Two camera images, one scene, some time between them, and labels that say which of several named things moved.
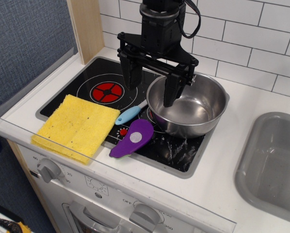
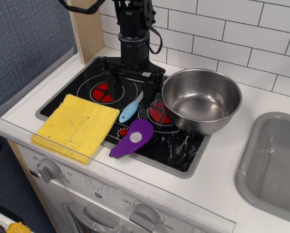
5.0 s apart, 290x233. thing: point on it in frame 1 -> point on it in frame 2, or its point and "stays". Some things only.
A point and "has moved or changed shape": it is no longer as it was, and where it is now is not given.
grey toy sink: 267,174 stays
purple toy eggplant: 140,132 stays
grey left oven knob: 48,170 stays
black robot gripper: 159,45 -> 134,62
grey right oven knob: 145,217 stays
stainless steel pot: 197,113 has moved or changed shape
